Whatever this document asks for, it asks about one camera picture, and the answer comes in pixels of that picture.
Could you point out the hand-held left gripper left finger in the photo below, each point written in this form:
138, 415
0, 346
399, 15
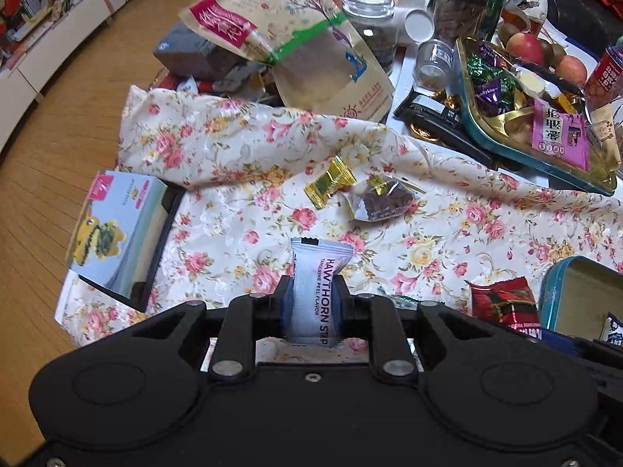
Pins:
238, 331

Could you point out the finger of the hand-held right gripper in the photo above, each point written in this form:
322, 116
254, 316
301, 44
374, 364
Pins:
564, 339

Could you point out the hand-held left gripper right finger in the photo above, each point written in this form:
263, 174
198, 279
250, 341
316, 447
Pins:
389, 331

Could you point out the blue and white snack packet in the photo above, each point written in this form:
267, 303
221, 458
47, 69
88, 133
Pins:
613, 328

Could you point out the red snack packet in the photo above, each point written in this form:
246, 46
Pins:
506, 301

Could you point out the pale blue strip snack packet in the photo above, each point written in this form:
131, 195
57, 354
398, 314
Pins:
314, 282

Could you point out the clear packet of brown snack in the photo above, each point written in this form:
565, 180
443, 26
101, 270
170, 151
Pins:
384, 199

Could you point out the gold candy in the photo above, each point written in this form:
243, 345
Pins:
328, 182

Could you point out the blue picture box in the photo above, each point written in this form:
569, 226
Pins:
121, 233

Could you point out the floral tablecloth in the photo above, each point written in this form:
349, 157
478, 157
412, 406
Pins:
233, 155

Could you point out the pink snack packet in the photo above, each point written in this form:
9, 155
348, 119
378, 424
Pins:
559, 138

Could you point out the small kraft paper packet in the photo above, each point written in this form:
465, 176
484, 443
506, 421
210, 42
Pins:
606, 131

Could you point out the teal tin tray of sweets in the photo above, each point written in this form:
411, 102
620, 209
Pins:
501, 131

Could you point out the black flat packet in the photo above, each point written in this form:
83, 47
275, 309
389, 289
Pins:
438, 116

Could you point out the red canister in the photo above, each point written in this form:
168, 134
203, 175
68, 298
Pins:
606, 78

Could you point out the pile of wrapped candies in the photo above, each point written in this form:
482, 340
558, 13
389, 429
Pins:
494, 82

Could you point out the large kraft paper bag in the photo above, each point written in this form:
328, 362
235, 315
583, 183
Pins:
316, 73

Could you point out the small clear jar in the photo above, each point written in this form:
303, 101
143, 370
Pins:
433, 64

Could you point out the grey cardboard box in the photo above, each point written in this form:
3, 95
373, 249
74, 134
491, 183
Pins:
194, 51

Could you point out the white round cap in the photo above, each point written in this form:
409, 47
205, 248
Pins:
418, 24

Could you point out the brown kiwi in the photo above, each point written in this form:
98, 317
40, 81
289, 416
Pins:
508, 31

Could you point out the glass jar with dark contents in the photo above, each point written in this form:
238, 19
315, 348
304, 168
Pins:
370, 14

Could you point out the black sofa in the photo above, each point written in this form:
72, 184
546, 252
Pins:
584, 14

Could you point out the black-lidded jar of nuts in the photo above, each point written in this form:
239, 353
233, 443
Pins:
460, 12

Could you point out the white cabinet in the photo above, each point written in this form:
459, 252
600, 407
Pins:
48, 53

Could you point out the green drink can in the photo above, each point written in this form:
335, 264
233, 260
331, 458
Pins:
492, 5

